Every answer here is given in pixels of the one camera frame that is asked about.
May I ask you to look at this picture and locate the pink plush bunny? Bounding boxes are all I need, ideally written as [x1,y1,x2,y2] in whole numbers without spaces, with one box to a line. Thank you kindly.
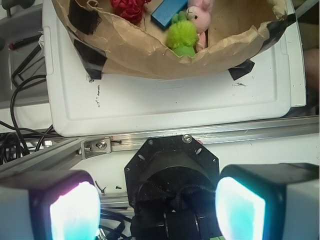
[186,0,215,52]

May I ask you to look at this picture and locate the green fuzzy plush toy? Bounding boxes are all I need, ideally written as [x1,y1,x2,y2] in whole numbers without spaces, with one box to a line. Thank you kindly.
[166,11,199,58]

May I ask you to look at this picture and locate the aluminium extrusion rail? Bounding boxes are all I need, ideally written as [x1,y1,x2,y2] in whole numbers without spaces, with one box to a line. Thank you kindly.
[0,115,320,175]

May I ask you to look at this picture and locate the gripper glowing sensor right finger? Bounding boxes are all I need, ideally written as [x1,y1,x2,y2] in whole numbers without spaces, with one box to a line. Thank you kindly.
[215,163,320,240]

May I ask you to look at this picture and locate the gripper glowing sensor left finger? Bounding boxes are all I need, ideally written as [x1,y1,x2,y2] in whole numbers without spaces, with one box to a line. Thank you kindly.
[0,170,101,240]

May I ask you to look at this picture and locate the black cable bundle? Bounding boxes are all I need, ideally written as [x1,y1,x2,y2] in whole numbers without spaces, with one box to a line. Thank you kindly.
[0,34,55,166]

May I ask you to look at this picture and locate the red crumpled paper ball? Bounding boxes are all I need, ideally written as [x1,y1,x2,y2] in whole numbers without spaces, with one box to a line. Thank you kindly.
[110,0,151,25]

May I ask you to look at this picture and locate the brown paper bag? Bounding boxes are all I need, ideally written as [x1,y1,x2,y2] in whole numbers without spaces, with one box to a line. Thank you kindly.
[52,0,296,80]

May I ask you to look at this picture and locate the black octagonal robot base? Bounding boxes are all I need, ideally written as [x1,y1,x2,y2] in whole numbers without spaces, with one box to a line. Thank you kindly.
[124,134,222,240]

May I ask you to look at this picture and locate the blue rectangular block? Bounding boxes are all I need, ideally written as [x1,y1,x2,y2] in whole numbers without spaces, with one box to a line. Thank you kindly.
[150,0,188,30]

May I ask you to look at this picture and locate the metal corner bracket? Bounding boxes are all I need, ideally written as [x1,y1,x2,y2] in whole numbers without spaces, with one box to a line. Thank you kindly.
[80,137,112,160]

